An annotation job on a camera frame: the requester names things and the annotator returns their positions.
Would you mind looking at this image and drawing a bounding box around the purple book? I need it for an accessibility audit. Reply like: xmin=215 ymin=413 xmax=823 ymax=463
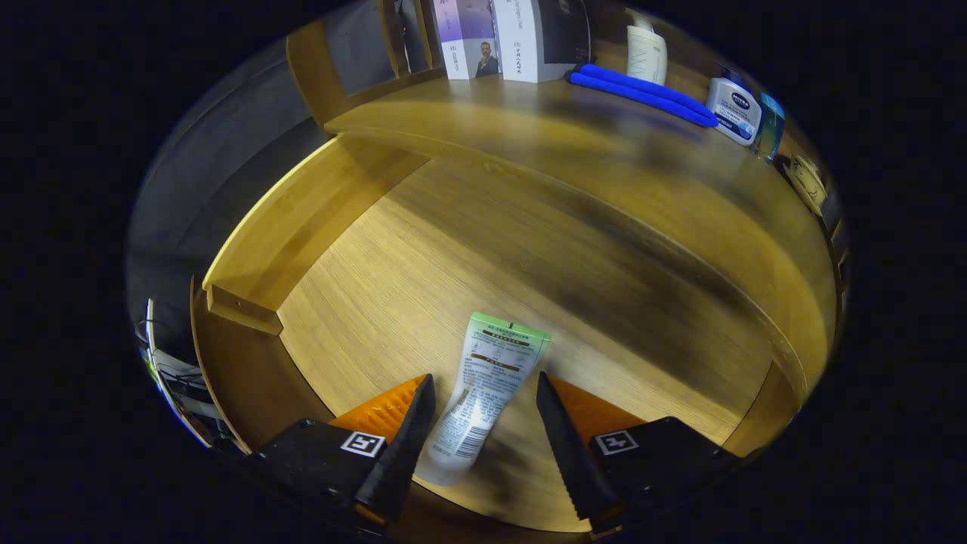
xmin=431 ymin=0 xmax=502 ymax=80

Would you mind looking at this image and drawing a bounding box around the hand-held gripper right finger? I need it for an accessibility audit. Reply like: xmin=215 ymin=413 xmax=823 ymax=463
xmin=535 ymin=370 xmax=745 ymax=536

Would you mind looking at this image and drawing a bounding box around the white pump bottle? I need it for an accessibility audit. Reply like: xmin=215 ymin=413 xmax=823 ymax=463
xmin=626 ymin=8 xmax=669 ymax=85

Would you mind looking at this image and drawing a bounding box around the wooden countertop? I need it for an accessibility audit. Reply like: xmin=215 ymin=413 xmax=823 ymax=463
xmin=325 ymin=72 xmax=838 ymax=394

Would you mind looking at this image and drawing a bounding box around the brown wooden cabinet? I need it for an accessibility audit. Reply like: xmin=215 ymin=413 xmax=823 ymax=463
xmin=286 ymin=0 xmax=851 ymax=303

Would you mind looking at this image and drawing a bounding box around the blue folded towel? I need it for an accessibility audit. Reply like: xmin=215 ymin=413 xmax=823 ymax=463
xmin=567 ymin=63 xmax=720 ymax=128

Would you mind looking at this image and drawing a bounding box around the yellow lidded teacup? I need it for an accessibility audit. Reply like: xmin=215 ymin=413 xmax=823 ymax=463
xmin=782 ymin=155 xmax=828 ymax=216

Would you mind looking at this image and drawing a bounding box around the white bottle blue cap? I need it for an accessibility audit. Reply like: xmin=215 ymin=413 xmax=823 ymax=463
xmin=706 ymin=70 xmax=762 ymax=146

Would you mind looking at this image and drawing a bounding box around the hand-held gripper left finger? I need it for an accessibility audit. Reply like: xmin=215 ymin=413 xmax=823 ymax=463
xmin=246 ymin=372 xmax=437 ymax=530

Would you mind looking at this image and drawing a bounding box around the white green-ended tube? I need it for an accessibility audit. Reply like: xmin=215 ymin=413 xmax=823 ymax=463
xmin=414 ymin=311 xmax=552 ymax=487

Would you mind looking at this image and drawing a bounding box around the white thick book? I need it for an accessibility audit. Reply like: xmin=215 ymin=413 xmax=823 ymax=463
xmin=491 ymin=0 xmax=592 ymax=84

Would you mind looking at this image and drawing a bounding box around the brown wooden drawer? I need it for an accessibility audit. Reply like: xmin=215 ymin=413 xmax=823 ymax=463
xmin=189 ymin=132 xmax=809 ymax=533

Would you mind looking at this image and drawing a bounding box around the black backdrop cloth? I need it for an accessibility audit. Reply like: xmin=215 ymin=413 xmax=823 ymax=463
xmin=125 ymin=0 xmax=394 ymax=341

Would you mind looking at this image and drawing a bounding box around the teal slim bottle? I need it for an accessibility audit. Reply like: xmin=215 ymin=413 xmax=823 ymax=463
xmin=753 ymin=92 xmax=786 ymax=162

